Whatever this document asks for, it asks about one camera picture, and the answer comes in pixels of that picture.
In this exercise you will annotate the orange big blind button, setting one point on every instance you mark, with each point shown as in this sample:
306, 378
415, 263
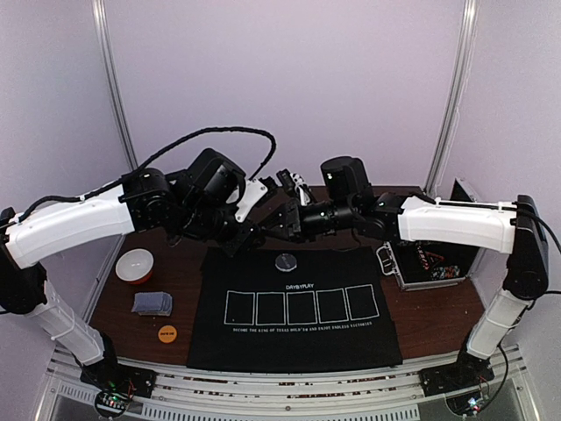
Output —
167, 334

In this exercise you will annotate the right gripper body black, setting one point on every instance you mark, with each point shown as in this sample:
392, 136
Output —
296, 217

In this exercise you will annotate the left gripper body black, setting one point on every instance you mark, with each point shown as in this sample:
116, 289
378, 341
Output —
234, 246

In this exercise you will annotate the grey playing card deck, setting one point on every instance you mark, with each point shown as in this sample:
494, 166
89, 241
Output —
153, 304

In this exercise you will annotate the black poker cloth mat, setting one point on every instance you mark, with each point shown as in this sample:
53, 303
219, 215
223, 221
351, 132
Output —
328, 315

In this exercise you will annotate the right aluminium frame post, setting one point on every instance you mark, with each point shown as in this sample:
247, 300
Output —
451, 110

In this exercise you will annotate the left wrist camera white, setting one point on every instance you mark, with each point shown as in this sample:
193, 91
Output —
255, 191

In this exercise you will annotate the left aluminium frame post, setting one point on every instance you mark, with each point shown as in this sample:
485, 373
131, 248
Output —
116, 101

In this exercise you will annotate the poker chip row lower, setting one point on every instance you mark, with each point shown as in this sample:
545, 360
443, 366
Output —
445, 273

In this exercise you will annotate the aluminium poker chip case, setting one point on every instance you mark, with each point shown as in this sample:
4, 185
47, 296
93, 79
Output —
410, 263

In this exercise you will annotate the clear round dealer button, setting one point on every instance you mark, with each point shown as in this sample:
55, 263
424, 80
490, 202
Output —
285, 262

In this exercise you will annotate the aluminium frame post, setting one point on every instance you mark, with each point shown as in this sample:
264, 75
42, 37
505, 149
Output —
451, 110
116, 101

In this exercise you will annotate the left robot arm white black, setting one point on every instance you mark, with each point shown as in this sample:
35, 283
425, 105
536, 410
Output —
209, 200

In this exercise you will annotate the white red bowl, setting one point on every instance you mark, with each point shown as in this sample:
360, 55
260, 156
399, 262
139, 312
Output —
135, 267

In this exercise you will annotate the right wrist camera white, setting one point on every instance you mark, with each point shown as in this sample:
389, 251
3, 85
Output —
294, 186

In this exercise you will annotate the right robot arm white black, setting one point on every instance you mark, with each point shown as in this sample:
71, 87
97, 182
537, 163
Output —
512, 228

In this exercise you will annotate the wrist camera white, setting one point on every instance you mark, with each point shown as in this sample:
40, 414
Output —
255, 191
294, 186

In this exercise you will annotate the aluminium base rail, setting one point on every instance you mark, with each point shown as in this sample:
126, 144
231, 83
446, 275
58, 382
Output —
394, 393

